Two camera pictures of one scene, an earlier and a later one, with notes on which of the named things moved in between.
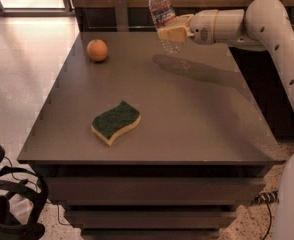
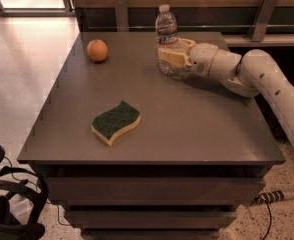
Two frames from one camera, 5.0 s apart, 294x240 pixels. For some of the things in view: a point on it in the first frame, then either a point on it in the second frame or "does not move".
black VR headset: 2,183 does not move
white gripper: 202,27 to 202,59
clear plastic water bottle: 162,11 to 166,34
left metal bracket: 121,12 does not move
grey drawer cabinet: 140,144 does not move
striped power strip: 267,197 does not move
